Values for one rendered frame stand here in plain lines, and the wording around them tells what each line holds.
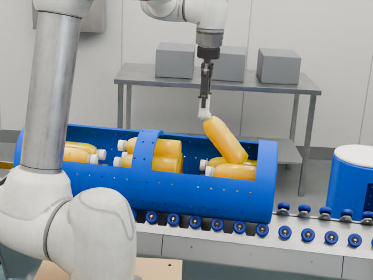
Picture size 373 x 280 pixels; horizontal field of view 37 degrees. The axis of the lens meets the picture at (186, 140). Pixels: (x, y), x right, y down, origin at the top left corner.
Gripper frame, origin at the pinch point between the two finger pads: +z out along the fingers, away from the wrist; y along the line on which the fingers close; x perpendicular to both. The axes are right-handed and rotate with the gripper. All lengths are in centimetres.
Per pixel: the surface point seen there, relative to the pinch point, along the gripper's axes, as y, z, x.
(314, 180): 287, 135, -77
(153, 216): -12.4, 36.7, 13.3
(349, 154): 54, 30, -60
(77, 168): -15.2, 21.3, 38.8
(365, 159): 49, 29, -66
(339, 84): 340, 58, -93
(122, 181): -15.7, 23.9, 23.4
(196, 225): -13.2, 37.6, -1.5
